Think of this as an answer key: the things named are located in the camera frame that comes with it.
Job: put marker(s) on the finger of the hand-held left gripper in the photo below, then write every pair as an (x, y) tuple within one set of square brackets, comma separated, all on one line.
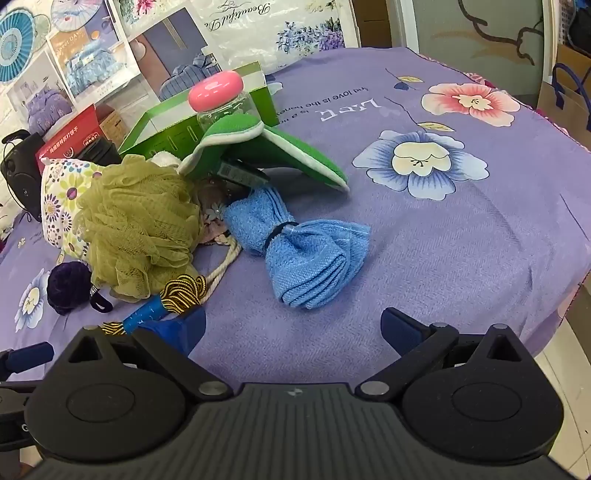
[(32, 357)]

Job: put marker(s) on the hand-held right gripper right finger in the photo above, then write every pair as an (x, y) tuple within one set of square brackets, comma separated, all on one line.
[(400, 331)]

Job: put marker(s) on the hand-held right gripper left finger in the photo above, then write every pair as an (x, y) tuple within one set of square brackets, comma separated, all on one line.
[(184, 332)]

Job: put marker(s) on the dark grey tissue pack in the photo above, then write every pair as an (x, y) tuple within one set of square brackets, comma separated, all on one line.
[(240, 173)]

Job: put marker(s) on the green cardboard box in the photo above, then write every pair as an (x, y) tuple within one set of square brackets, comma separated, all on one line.
[(171, 129)]

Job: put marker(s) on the purple floral blanket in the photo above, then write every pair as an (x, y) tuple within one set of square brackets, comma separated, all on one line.
[(415, 254)]

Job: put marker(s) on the dark purple pouf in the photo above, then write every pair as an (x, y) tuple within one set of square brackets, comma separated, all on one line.
[(69, 286)]

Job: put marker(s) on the beige floral lace cloth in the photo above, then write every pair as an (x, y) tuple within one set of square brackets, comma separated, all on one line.
[(214, 217)]

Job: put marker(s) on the blue folded towel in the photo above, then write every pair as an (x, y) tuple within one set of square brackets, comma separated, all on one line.
[(304, 258)]

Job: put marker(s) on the olive mesh bath pouf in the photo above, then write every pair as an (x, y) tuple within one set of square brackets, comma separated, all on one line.
[(134, 221)]

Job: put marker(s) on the black elastic band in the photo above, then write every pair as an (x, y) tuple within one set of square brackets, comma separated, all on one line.
[(272, 235)]

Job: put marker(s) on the floral fabric pouch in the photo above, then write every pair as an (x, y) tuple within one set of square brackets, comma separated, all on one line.
[(60, 194)]

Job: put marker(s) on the black speaker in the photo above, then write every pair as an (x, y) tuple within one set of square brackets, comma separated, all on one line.
[(18, 170)]

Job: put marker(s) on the green plush slipper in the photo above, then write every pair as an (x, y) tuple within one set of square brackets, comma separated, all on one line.
[(304, 161), (221, 138)]

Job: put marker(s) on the brown cardboard box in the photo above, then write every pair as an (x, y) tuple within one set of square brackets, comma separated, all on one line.
[(113, 127)]

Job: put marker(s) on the red box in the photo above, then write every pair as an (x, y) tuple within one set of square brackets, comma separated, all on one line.
[(69, 134)]

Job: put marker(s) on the glass jar with pink lid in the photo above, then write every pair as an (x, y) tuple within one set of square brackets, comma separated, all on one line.
[(214, 90)]

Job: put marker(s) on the purple bedding poster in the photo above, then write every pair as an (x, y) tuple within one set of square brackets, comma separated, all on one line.
[(41, 101)]

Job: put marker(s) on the dark blue bedding poster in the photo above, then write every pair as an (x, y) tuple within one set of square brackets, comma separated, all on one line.
[(175, 50)]

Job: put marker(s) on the teal paper fan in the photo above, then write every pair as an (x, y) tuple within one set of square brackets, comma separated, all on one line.
[(18, 46)]

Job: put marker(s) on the glass door with cartoon print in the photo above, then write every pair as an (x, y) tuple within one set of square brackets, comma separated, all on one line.
[(485, 27)]

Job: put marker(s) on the floral plastic bedding package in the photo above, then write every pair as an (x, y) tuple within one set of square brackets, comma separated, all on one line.
[(277, 27)]

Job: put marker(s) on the white floral round fan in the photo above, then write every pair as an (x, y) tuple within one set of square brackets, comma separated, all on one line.
[(76, 11)]

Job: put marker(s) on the dark bag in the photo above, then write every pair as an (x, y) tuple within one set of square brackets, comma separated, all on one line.
[(581, 27)]

